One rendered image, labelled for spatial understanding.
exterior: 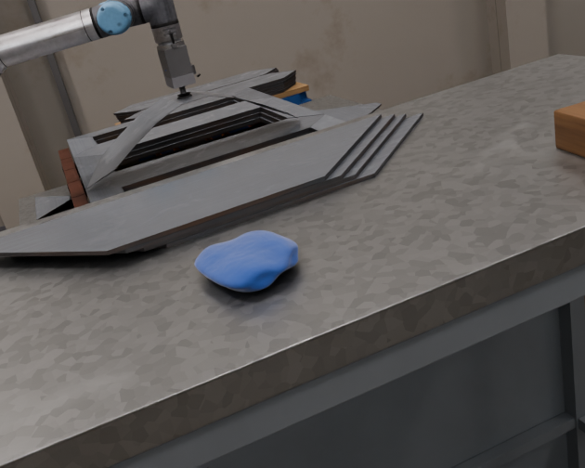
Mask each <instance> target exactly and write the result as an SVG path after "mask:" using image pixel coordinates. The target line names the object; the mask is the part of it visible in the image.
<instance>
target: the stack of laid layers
mask: <svg viewBox="0 0 585 468"><path fill-rule="evenodd" d="M242 101H244V100H241V99H238V98H235V97H227V98H223V99H220V100H217V101H214V102H211V103H207V104H204V105H200V106H198V107H195V108H191V109H188V110H182V111H180V112H176V113H173V114H169V115H167V116H165V117H164V118H163V119H161V120H160V121H159V122H157V123H156V124H155V125H154V126H153V127H157V126H160V125H164V124H169V123H172V122H175V121H179V120H182V119H185V118H188V117H191V116H194V115H198V114H201V113H205V112H207V111H213V110H216V109H219V108H223V107H226V106H229V105H232V104H235V103H239V102H242ZM324 115H325V114H321V115H312V116H304V117H297V118H295V117H294V118H285V117H283V116H280V115H278V114H277V113H274V112H272V111H269V110H265V109H263V108H257V109H254V110H248V111H246V112H243V113H239V114H236V115H233V116H229V117H227V118H224V119H220V120H217V121H214V122H210V123H206V124H202V125H199V126H196V127H192V128H190V129H187V130H183V131H180V132H177V133H173V134H171V135H168V136H162V137H159V138H156V139H152V140H150V141H147V142H143V143H140V144H137V145H135V147H134V148H133V149H132V150H131V151H130V152H129V154H128V155H127V156H126V157H125V158H124V160H123V161H122V162H121V163H120V165H122V164H125V163H130V162H133V161H136V160H139V159H142V158H146V157H149V156H151V155H154V154H158V153H161V152H164V151H167V150H172V149H175V148H178V147H182V146H185V145H187V144H191V143H194V142H197V141H200V140H204V139H206V138H209V137H215V136H218V135H221V134H224V133H227V132H230V131H233V130H236V129H240V128H242V127H245V126H248V125H252V124H257V123H260V122H262V123H264V124H266V125H264V126H261V127H258V128H255V129H252V130H249V131H246V132H242V133H239V134H237V135H234V136H228V137H225V138H222V139H218V140H216V141H213V142H210V143H207V144H203V145H200V146H198V147H195V148H191V149H186V150H183V151H179V152H177V153H174V154H171V155H167V156H164V157H161V158H159V159H156V160H152V161H149V162H144V163H141V164H138V165H135V166H132V167H128V168H125V169H123V170H120V171H116V172H115V170H114V171H112V173H111V174H109V175H107V176H105V177H104V178H102V179H100V180H99V181H98V182H96V183H95V184H94V185H92V186H91V187H89V188H86V189H104V188H119V187H122V188H123V190H124V192H126V191H129V190H132V189H137V188H140V187H143V186H146V185H149V184H152V183H155V182H158V181H161V180H164V179H166V178H170V177H173V176H178V175H181V174H184V173H186V172H190V171H193V170H196V169H199V168H202V167H204V166H207V165H210V164H214V163H219V162H222V161H224V160H227V159H230V158H234V157H237V156H240V155H242V154H245V153H248V152H251V151H255V150H260V149H262V148H265V147H268V146H271V145H275V144H278V143H280V142H283V141H286V140H289V139H292V138H296V137H300V136H303V135H306V134H309V133H312V132H316V131H317V130H315V129H313V128H310V127H311V126H312V125H313V124H314V123H316V122H317V121H318V120H319V119H320V118H321V117H323V116H324ZM153 127H152V128H153ZM125 128H126V127H125ZM125 128H122V129H119V130H115V131H112V132H109V133H106V134H102V135H99V136H93V138H94V140H95V142H96V143H97V144H100V143H103V142H107V141H110V140H113V139H116V138H117V137H118V136H119V135H120V134H121V133H122V132H123V131H124V129H125Z"/></svg>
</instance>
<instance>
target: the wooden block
mask: <svg viewBox="0 0 585 468"><path fill-rule="evenodd" d="M554 129H555V145H556V148H558V149H560V150H565V151H568V152H571V153H573V154H576V155H578V156H581V157H584V158H585V101H583V102H580V103H578V104H574V105H571V106H568V107H564V108H562V109H559V110H555V111H554Z"/></svg>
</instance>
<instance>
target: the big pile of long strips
mask: <svg viewBox="0 0 585 468"><path fill-rule="evenodd" d="M295 74H296V70H294V71H282V72H279V70H278V69H277V68H270V69H263V70H257V71H248V72H245V73H242V74H238V75H234V76H231V77H228V78H225V79H221V80H218V81H214V82H211V83H208V84H202V85H199V86H195V87H192V88H189V89H186V91H187V90H190V91H204V92H215V93H219V94H226V93H229V92H233V91H236V90H239V89H242V88H245V87H249V88H252V89H254V90H256V91H259V92H262V93H265V94H268V95H270V96H274V95H277V94H280V93H283V92H285V91H286V90H288V89H289V88H291V87H292V86H293V85H295V83H296V81H295V80H296V76H295ZM177 93H180V91H178V92H175V93H172V94H169V95H165V96H162V97H156V98H153V99H150V100H146V101H143V102H139V103H137V104H133V105H130V106H128V107H126V108H124V109H122V110H119V111H117V112H115V113H113V114H114V115H116V118H117V120H119V122H121V124H124V123H127V122H130V121H134V120H135V118H136V117H137V116H138V115H139V114H140V113H142V112H143V111H145V110H146V109H147V108H149V107H150V106H152V105H153V104H154V103H156V102H157V101H158V100H160V99H161V98H165V97H168V96H172V95H174V94H177ZM207 98H213V97H204V98H201V99H198V100H194V101H191V102H189V103H186V104H182V105H181V106H179V107H182V106H185V105H188V104H191V103H194V102H198V101H201V100H205V99H207Z"/></svg>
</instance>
